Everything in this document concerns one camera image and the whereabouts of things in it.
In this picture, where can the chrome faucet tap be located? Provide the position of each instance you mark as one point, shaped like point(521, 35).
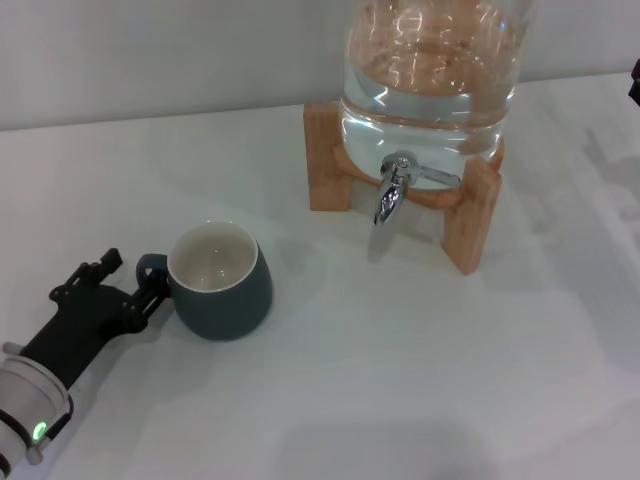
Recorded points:
point(389, 195)

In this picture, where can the glass water dispenser jar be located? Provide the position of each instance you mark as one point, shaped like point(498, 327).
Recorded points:
point(425, 100)

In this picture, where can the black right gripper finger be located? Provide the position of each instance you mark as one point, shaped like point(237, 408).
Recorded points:
point(636, 90)

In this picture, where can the wooden dispenser stand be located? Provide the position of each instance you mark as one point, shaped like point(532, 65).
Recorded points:
point(325, 170)

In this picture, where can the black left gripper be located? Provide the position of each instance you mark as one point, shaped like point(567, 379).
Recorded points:
point(80, 325)

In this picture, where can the dark grey cup white inside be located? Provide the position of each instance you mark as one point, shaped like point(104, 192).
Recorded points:
point(235, 310)

